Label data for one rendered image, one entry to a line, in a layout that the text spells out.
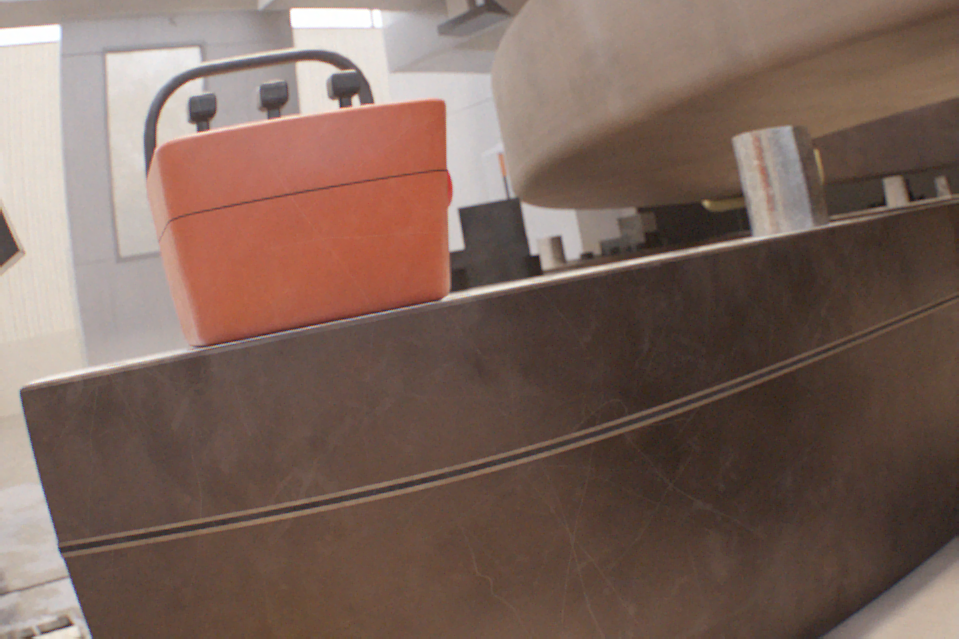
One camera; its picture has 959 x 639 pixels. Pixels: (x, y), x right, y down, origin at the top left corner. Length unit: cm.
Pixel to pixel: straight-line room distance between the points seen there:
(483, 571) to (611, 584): 10
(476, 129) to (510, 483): 517
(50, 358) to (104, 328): 1046
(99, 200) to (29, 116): 1113
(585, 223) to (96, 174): 265
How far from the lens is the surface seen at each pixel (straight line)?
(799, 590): 73
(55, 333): 1407
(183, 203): 49
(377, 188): 52
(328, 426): 50
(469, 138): 570
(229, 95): 403
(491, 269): 172
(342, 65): 67
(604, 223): 479
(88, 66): 382
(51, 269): 1420
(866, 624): 79
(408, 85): 618
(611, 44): 111
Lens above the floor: 69
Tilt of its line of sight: 1 degrees down
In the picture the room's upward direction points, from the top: 11 degrees counter-clockwise
